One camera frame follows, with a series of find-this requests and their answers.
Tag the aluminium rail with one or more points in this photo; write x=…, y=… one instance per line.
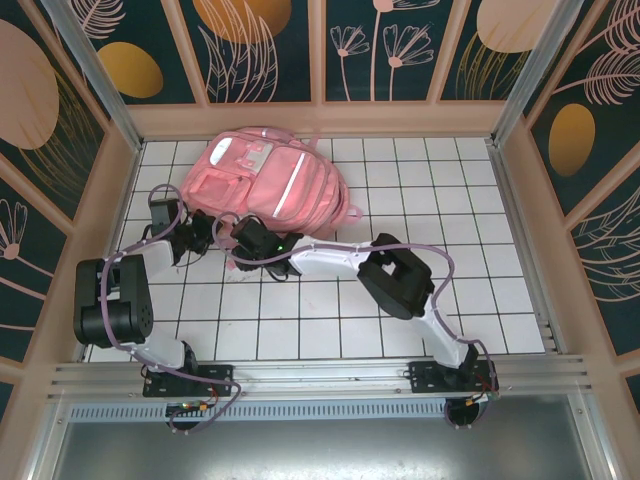
x=325, y=375

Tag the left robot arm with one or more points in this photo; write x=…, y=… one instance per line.
x=110, y=300

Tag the grey metal sheet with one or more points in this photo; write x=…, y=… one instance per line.
x=325, y=450

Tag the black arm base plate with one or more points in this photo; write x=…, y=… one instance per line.
x=220, y=380
x=425, y=377

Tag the small circuit board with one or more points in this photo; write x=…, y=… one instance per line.
x=482, y=398
x=192, y=406

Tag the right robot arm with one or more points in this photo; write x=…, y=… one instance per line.
x=395, y=280

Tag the aluminium corner post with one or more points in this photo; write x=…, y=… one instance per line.
x=110, y=95
x=527, y=75

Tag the beige enclosure frame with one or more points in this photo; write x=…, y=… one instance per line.
x=310, y=117

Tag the dark floral wall panel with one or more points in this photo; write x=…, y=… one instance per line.
x=595, y=100
x=610, y=270
x=130, y=70
x=30, y=90
x=240, y=50
x=480, y=60
x=25, y=280
x=380, y=50

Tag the pink student backpack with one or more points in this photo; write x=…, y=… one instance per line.
x=300, y=185

